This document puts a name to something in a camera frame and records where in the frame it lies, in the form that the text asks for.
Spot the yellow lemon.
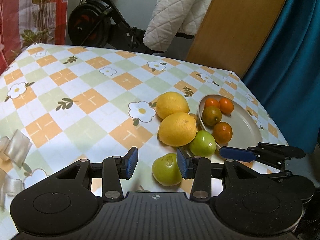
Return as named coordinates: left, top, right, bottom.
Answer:
left=156, top=92, right=190, bottom=120
left=157, top=112, right=198, bottom=147

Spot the white quilted blanket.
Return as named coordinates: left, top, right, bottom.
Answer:
left=144, top=0, right=218, bottom=53

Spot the beige round plate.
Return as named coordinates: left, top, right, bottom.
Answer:
left=197, top=94, right=263, bottom=153

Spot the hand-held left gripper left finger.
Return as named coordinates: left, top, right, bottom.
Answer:
left=55, top=146, right=139, bottom=202

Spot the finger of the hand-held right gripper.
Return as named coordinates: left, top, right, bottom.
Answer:
left=267, top=170, right=294, bottom=180
left=219, top=142, right=306, bottom=169

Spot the greenish tangerine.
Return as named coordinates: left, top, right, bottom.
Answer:
left=202, top=106, right=222, bottom=127

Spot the green apple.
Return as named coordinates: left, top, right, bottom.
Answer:
left=189, top=130, right=217, bottom=157
left=152, top=153, right=183, bottom=187

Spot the dark orange tangerine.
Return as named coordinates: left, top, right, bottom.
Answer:
left=213, top=122, right=233, bottom=143

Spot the teal curtain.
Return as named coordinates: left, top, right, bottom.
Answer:
left=242, top=0, right=320, bottom=154

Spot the black exercise bike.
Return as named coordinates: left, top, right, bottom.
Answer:
left=67, top=0, right=195, bottom=54

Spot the wooden board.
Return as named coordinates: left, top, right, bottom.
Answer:
left=186, top=0, right=294, bottom=78

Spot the crumpled clear tape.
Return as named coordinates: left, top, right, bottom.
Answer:
left=0, top=172, right=24, bottom=208
left=0, top=129, right=32, bottom=168

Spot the red printed backdrop cloth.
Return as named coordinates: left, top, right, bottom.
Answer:
left=0, top=0, right=72, bottom=73

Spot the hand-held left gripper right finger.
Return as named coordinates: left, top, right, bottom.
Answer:
left=176, top=148, right=259, bottom=202

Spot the floral checkered tablecloth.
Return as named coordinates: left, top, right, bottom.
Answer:
left=0, top=43, right=290, bottom=210

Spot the small bright orange tangerine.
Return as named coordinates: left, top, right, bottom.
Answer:
left=219, top=98, right=235, bottom=114
left=204, top=98, right=220, bottom=108

